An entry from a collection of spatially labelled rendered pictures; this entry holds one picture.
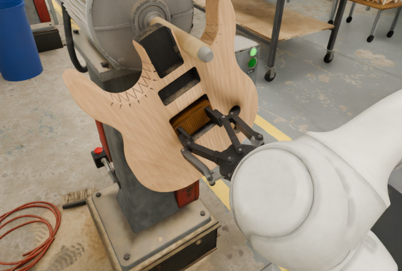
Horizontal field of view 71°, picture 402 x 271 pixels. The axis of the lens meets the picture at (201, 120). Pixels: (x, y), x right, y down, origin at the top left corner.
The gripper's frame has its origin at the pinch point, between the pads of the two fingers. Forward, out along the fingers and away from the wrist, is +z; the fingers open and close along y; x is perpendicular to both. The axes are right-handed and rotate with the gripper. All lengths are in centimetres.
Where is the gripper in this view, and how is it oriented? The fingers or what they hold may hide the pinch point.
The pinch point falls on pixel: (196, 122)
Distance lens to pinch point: 61.8
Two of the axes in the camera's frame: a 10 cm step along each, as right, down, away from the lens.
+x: -2.7, -6.6, -7.1
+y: 7.9, -5.7, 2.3
